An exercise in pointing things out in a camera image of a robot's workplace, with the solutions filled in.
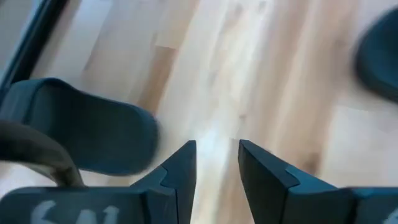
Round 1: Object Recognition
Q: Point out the black rubber slide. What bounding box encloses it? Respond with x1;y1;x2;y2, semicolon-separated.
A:
353;6;398;104
0;77;162;177

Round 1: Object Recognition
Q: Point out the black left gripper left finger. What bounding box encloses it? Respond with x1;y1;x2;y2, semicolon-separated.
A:
129;139;198;224

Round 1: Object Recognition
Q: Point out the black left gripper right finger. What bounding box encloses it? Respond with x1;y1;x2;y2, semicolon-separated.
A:
238;139;354;224

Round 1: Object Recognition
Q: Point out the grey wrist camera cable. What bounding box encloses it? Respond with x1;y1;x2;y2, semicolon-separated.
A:
0;119;85;188

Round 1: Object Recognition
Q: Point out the black aluminium rig frame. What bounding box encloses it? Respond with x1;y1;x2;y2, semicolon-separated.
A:
0;0;70;97

